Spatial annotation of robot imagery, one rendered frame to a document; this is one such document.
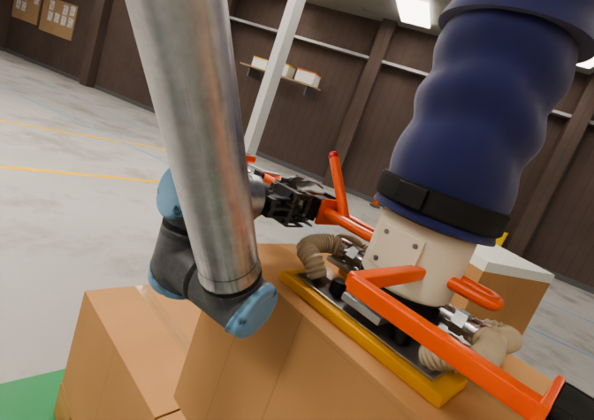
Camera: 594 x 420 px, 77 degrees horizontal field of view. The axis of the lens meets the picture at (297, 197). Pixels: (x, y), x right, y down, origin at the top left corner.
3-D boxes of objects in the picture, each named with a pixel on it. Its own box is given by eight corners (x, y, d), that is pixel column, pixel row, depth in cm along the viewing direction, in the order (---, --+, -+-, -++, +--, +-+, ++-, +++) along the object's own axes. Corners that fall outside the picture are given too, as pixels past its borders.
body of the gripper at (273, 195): (304, 229, 77) (261, 227, 68) (277, 211, 82) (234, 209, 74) (317, 194, 75) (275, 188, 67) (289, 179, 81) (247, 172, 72)
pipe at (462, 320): (504, 346, 69) (518, 319, 68) (454, 384, 50) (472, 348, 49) (361, 257, 91) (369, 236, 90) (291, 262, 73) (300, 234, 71)
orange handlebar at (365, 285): (577, 356, 54) (590, 335, 53) (534, 438, 32) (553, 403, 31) (229, 159, 114) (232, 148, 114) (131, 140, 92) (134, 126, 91)
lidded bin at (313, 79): (317, 88, 897) (322, 77, 891) (312, 85, 857) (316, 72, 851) (299, 82, 912) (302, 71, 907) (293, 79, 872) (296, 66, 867)
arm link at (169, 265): (173, 314, 58) (195, 240, 56) (133, 278, 64) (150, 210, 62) (217, 301, 66) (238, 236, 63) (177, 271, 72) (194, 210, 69)
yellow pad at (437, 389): (464, 389, 57) (478, 362, 56) (437, 410, 50) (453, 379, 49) (311, 275, 79) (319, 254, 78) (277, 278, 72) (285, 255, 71)
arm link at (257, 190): (211, 209, 71) (226, 161, 69) (232, 210, 74) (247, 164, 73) (238, 229, 65) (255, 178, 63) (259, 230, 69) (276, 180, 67)
